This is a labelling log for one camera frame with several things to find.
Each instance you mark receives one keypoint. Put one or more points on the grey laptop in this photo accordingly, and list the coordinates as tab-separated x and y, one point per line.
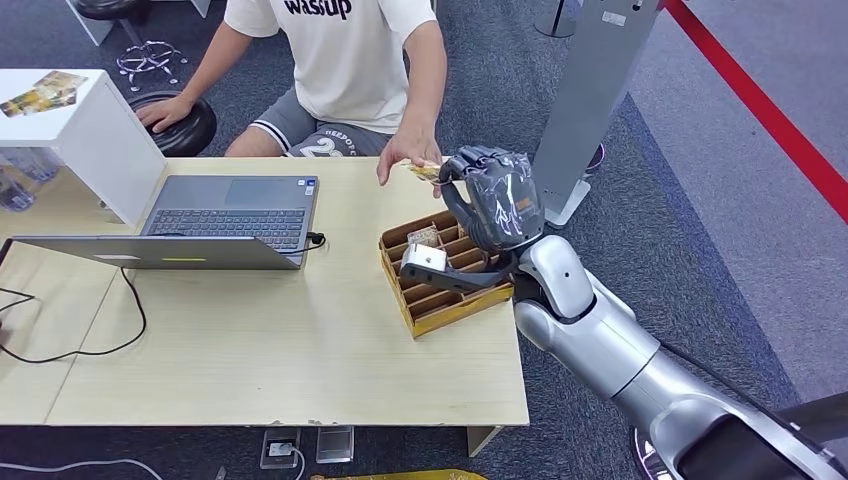
232	199

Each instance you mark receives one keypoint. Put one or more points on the metal floor socket plate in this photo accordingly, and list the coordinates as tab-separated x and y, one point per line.
334	444

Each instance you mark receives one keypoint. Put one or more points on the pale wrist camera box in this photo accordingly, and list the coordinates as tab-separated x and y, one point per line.
424	258

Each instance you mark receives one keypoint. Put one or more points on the black round stool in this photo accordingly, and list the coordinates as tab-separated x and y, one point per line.
189	129

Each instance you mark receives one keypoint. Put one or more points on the person's left hand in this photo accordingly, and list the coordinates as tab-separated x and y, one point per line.
411	149

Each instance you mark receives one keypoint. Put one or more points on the wooden slotted card holder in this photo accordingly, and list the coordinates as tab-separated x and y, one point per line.
437	305

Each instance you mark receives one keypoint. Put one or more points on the yellow flat object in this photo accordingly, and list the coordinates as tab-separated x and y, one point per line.
397	475

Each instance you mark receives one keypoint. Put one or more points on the clear plastic container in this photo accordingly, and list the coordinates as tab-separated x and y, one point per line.
26	175

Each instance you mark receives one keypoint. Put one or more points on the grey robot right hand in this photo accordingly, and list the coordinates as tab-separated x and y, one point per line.
497	199

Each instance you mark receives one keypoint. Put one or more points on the autumn-print hotel key card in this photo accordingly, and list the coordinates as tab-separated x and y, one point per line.
424	172
424	236

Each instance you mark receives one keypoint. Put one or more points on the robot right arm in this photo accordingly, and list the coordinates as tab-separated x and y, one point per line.
596	331

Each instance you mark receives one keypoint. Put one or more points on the person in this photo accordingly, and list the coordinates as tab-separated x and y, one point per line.
344	66

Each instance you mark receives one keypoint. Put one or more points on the grey round stanchion base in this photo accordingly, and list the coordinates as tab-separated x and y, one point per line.
556	23

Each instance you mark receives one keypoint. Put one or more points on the white furniture leg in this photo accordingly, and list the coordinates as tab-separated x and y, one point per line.
89	23

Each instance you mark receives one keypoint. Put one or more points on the person's left forearm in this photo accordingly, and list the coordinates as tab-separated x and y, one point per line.
420	86

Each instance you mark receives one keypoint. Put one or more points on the person's right hand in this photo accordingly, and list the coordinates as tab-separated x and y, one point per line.
166	112

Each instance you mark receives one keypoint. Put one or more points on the grey upright stand panel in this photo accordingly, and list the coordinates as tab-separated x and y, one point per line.
590	99

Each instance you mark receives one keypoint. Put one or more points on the white cabinet box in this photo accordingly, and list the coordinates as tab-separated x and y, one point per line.
99	146

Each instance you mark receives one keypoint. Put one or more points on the black stool chrome base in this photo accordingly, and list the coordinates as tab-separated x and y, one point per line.
142	60

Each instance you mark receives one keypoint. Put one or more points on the floor power socket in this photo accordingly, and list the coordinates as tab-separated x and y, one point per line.
278	450

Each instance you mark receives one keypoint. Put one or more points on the red floor tape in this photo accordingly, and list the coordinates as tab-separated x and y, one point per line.
762	106

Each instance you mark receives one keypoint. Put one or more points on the person's right forearm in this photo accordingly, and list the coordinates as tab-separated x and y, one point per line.
212	66

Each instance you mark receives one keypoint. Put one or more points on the dark wrist camera bracket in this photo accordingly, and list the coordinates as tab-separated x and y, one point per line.
470	281

